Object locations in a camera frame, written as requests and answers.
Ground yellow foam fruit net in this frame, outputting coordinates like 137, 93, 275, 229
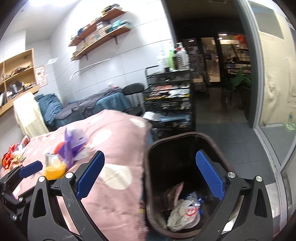
44, 159, 66, 180

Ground purple plastic wrapper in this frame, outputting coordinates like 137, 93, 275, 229
57, 128, 88, 166

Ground white plastic bag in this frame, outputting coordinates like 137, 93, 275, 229
166, 199, 201, 232

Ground orange foam fruit net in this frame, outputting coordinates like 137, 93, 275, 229
53, 141, 65, 155

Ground dark brown trash bin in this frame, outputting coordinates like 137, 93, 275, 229
144, 132, 233, 240

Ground red decoration pile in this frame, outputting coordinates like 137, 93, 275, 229
1, 144, 25, 170

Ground pink polka dot blanket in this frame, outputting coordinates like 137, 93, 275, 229
0, 109, 152, 241

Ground blue snack wrapper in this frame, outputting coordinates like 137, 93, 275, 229
183, 192, 203, 216

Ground massage bed with blue cover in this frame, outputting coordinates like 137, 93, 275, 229
35, 87, 132, 131

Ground cream towel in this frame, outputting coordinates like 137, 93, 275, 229
13, 91, 49, 138

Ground black salon stool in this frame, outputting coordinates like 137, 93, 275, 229
122, 83, 144, 116

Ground wooden cubby cabinet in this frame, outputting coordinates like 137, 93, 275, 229
1, 49, 39, 115

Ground black mesh trolley cart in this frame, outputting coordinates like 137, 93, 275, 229
143, 65, 196, 138

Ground green potted plant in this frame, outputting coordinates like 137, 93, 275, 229
231, 67, 252, 90

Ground clear pump bottle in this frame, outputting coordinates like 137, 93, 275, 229
176, 43, 190, 70

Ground green pump bottle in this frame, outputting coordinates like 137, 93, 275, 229
168, 50, 175, 70

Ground glass sliding door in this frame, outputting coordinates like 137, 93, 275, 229
235, 1, 295, 210

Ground lower wooden wall shelf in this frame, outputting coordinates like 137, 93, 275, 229
71, 25, 131, 61

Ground wooden wall shelf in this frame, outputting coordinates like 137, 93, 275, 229
71, 25, 131, 61
68, 7, 128, 47

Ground upper wooden wall shelf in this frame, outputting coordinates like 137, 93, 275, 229
68, 7, 128, 47

